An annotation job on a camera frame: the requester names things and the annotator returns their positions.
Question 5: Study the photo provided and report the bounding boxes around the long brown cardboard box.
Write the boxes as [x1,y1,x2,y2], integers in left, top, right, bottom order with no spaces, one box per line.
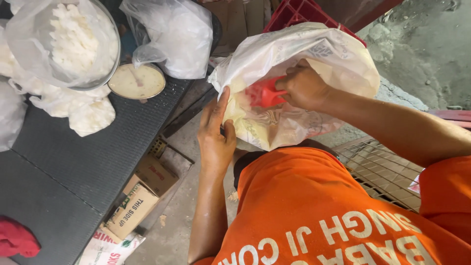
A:
[105,183,161,240]

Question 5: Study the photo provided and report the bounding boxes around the red plastic scoop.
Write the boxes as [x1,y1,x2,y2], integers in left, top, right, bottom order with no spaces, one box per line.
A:
[245,76,288,108]

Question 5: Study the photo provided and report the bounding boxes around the small brown cardboard box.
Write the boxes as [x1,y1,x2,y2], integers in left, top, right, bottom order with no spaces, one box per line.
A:
[134,154,180,198]

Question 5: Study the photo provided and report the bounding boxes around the clear bag of white powder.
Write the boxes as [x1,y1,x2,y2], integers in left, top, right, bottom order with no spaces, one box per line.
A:
[119,0,214,80]

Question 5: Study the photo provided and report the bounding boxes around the red metal bar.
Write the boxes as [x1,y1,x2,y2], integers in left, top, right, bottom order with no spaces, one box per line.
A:
[428,109,471,130]

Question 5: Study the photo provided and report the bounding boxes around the person's right hand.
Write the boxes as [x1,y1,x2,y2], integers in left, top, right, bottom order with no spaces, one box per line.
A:
[275,58,334,112]

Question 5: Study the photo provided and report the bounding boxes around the weighing scale cream dial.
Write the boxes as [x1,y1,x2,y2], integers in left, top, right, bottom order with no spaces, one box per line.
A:
[108,63,166,100]

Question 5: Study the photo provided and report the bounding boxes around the person's left hand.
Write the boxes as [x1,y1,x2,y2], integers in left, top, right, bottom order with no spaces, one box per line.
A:
[197,87,237,173]

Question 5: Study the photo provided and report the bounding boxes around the large white printed sack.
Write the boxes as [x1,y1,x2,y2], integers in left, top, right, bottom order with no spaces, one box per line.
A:
[208,22,381,152]

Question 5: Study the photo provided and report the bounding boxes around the red plastic crate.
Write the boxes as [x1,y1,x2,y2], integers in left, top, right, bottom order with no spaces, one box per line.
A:
[263,0,368,48]

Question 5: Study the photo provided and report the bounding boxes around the flat white printed sack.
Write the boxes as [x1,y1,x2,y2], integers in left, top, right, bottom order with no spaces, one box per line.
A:
[75,227,146,265]

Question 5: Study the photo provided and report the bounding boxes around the metal wire grate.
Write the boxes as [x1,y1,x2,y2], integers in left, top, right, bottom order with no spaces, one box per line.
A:
[332,135,424,214]

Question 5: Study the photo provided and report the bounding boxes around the clear bag of white flakes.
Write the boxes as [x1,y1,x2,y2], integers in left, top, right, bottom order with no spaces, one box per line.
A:
[4,0,119,88]

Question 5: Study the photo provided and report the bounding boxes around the orange printed t-shirt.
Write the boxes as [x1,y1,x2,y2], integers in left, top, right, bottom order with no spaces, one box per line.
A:
[193,147,471,265]

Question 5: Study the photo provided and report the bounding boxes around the brown cardboard sheets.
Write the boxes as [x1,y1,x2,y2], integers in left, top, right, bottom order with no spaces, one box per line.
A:
[202,0,272,56]

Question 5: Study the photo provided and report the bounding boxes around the crumpled filled white plastic bag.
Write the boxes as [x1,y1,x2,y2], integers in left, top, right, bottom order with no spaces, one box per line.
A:
[8,74,117,138]

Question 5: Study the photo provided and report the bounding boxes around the red cloth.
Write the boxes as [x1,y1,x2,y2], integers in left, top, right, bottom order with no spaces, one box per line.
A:
[0,215,41,258]

